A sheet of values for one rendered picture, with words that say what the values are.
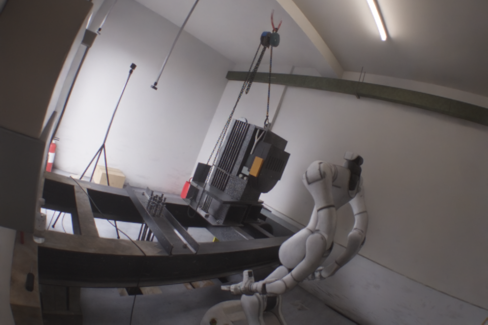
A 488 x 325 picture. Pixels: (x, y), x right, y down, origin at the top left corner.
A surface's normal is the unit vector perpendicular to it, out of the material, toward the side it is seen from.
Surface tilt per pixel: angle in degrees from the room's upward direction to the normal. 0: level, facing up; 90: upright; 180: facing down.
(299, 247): 91
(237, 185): 90
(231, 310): 69
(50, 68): 90
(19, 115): 90
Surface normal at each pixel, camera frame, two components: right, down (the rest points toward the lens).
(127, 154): 0.66, 0.25
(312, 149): -0.65, -0.26
